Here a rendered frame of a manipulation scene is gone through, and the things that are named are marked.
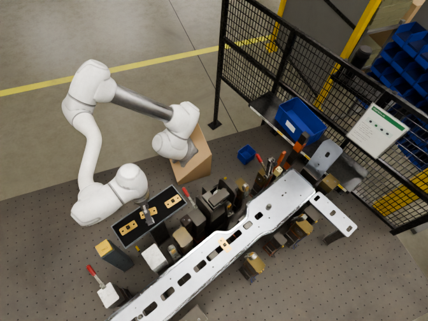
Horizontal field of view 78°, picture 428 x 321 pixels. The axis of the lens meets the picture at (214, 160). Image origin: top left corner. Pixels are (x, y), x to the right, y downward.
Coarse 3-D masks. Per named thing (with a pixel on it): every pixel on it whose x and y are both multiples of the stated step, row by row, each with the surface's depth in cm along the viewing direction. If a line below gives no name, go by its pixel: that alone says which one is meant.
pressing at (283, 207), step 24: (264, 192) 162; (288, 192) 163; (312, 192) 164; (264, 216) 155; (288, 216) 156; (216, 240) 146; (240, 240) 147; (192, 264) 139; (216, 264) 140; (168, 288) 133; (192, 288) 134; (120, 312) 127; (168, 312) 128
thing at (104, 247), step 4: (104, 240) 128; (100, 244) 127; (104, 244) 127; (108, 244) 127; (96, 248) 126; (100, 248) 126; (104, 248) 126; (108, 248) 126; (112, 248) 127; (100, 252) 125; (104, 252) 125
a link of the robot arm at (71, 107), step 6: (66, 96) 126; (66, 102) 126; (72, 102) 124; (78, 102) 124; (66, 108) 127; (72, 108) 124; (78, 108) 125; (84, 108) 126; (90, 108) 129; (66, 114) 126; (72, 114) 124; (72, 120) 124
